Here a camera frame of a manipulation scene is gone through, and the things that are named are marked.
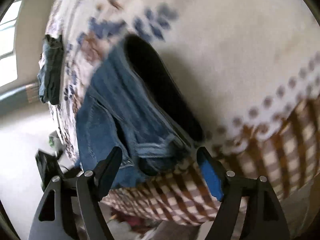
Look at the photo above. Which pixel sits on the folded light blue jeans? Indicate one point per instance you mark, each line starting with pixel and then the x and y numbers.
pixel 44 80

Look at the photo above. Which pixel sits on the bed with floral sheet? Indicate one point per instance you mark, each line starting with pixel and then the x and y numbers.
pixel 237 55

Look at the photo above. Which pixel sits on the folded dark jeans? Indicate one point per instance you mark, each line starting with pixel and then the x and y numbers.
pixel 55 67

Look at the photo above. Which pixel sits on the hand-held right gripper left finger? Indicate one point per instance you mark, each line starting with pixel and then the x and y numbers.
pixel 110 172

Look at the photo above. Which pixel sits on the blue jeans pants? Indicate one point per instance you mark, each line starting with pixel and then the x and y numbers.
pixel 120 120

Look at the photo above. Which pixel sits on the window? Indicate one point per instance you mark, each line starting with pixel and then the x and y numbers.
pixel 8 45

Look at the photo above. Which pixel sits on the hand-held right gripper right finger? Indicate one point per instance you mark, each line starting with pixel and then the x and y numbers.
pixel 210 177

